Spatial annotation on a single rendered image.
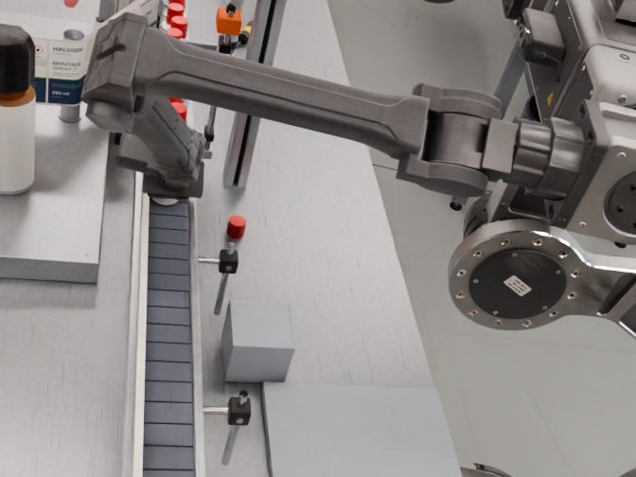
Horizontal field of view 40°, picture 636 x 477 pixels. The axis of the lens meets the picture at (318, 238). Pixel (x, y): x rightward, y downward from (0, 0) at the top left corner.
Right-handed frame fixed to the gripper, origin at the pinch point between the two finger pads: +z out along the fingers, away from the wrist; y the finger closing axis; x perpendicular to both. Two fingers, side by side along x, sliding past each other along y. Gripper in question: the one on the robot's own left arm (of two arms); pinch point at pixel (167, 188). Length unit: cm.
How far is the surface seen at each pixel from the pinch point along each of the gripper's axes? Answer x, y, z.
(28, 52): -16.1, 24.6, -16.2
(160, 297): 20.9, 1.0, -9.2
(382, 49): -131, -115, 215
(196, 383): 35.2, -2.9, -30.3
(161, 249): 11.5, 0.8, -2.2
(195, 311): 24.3, -3.3, -22.0
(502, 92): -70, -119, 102
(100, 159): -7.7, 12.1, 12.3
